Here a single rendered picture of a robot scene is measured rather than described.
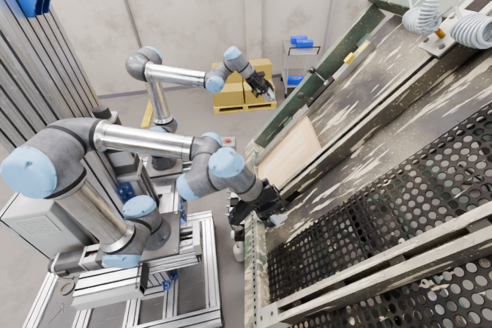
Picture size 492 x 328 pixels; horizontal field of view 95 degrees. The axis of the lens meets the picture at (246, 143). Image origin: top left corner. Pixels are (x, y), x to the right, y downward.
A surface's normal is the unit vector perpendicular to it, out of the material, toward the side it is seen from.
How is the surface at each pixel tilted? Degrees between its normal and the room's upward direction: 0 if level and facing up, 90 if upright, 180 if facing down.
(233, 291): 0
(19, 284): 0
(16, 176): 82
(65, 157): 77
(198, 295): 0
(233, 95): 90
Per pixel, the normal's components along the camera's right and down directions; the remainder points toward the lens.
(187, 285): -0.04, -0.78
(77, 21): 0.19, 0.61
